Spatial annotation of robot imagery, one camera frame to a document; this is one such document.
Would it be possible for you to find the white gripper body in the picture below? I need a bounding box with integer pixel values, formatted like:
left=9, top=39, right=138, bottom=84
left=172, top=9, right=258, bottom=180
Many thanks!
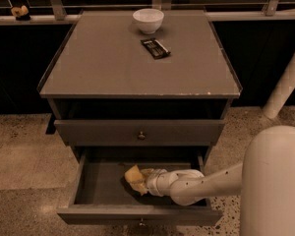
left=146, top=169, right=174, bottom=197

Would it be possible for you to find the yellow sponge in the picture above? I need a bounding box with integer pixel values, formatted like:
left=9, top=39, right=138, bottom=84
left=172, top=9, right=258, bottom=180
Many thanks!
left=124, top=165, right=145, bottom=184

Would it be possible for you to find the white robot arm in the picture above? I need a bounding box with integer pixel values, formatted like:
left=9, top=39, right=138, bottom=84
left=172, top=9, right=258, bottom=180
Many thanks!
left=125, top=126, right=295, bottom=236

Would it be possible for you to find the round top drawer knob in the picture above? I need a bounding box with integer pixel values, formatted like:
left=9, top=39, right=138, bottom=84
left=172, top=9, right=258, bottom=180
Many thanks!
left=138, top=132, right=147, bottom=141

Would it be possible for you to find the round drawer knob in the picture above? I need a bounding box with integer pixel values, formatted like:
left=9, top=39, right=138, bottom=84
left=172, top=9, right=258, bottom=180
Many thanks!
left=138, top=132, right=147, bottom=141
left=139, top=218, right=147, bottom=226

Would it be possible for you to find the round middle drawer knob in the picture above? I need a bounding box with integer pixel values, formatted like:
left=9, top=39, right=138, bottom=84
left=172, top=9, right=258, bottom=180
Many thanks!
left=139, top=218, right=147, bottom=226

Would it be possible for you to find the grey top drawer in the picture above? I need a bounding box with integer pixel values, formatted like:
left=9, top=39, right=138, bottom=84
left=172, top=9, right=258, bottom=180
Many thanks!
left=54, top=120, right=224, bottom=147

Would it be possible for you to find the grey open middle drawer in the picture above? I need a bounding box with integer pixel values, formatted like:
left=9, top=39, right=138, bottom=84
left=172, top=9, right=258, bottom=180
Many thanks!
left=57, top=147, right=222, bottom=226

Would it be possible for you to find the grey drawer cabinet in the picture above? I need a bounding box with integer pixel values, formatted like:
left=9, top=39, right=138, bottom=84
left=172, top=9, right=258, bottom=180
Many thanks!
left=37, top=9, right=243, bottom=227

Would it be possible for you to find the black snack packet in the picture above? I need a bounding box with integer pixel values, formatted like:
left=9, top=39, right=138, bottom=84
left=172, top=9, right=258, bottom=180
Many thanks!
left=141, top=38, right=170, bottom=59

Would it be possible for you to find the white ceramic bowl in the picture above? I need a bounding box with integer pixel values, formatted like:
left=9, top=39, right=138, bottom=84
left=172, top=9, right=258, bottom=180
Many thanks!
left=133, top=9, right=164, bottom=34

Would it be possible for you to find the small yellow black object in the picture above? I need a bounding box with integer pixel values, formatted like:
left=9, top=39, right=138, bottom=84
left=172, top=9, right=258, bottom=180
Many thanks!
left=11, top=5, right=30, bottom=21

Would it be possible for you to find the metal window railing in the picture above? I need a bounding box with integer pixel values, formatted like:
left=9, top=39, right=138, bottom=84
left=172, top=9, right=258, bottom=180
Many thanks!
left=0, top=0, right=295, bottom=27

